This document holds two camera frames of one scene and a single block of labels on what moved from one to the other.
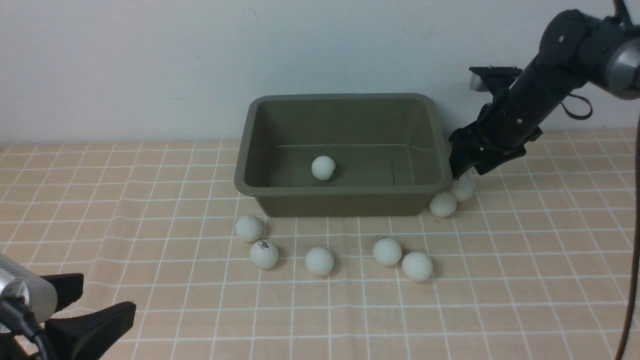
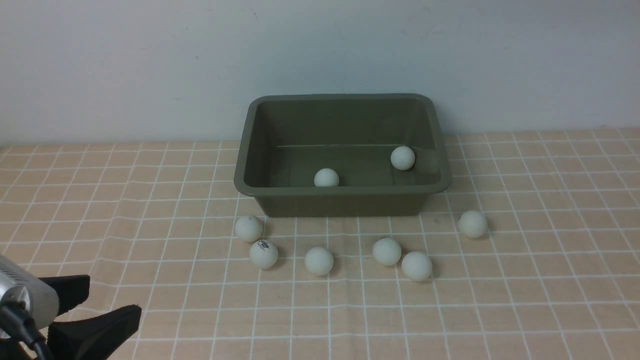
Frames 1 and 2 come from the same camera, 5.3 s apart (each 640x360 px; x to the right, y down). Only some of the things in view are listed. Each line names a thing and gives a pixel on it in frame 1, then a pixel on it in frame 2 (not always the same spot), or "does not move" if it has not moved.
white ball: (443, 204) to (472, 224)
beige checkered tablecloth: (529, 258) does not move
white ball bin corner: (463, 188) to (402, 158)
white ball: (319, 261) does not move
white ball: (417, 266) does not move
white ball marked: (323, 168) to (326, 177)
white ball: (387, 251) does not move
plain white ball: (248, 228) does not move
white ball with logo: (263, 254) does not move
